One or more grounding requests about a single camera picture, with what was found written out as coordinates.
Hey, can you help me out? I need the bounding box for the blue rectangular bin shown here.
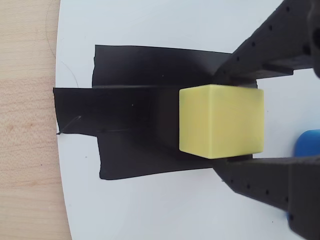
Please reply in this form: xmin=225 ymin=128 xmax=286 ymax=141
xmin=285 ymin=129 xmax=320 ymax=227

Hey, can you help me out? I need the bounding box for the white board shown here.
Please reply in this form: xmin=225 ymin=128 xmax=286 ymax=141
xmin=53 ymin=0 xmax=320 ymax=240

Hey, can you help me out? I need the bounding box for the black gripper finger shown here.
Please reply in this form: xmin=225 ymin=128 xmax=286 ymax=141
xmin=211 ymin=0 xmax=314 ymax=87
xmin=211 ymin=154 xmax=320 ymax=240

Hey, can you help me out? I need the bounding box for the black tape patch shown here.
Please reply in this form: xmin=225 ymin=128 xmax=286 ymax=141
xmin=52 ymin=44 xmax=259 ymax=181

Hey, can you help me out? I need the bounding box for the yellow cube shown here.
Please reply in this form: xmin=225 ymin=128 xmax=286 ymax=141
xmin=178 ymin=84 xmax=265 ymax=160

